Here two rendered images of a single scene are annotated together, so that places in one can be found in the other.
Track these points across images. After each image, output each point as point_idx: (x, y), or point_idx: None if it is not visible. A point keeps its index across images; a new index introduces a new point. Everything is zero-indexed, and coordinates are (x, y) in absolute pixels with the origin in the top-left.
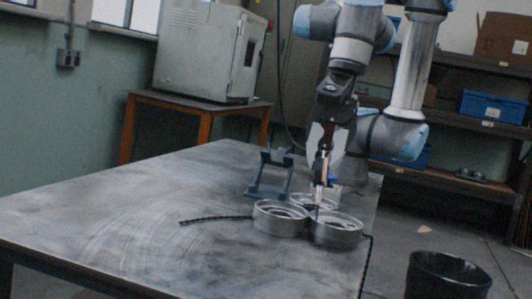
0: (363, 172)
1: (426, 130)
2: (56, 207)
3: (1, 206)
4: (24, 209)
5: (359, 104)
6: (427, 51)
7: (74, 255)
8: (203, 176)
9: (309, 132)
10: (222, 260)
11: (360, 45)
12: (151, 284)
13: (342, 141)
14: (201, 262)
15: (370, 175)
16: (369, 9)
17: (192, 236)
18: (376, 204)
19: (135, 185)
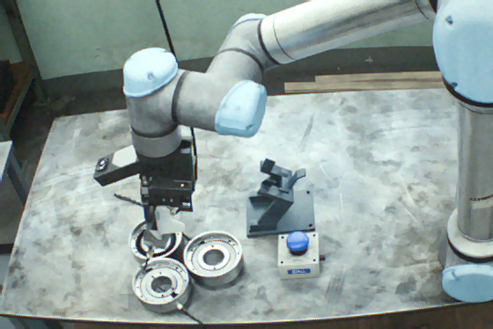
0: None
1: (473, 276)
2: (99, 136)
3: (83, 121)
4: (85, 130)
5: (184, 190)
6: (467, 151)
7: (38, 181)
8: (283, 149)
9: None
10: (68, 238)
11: (131, 133)
12: (23, 222)
13: None
14: (59, 230)
15: None
16: (126, 97)
17: (98, 210)
18: (371, 312)
19: (189, 134)
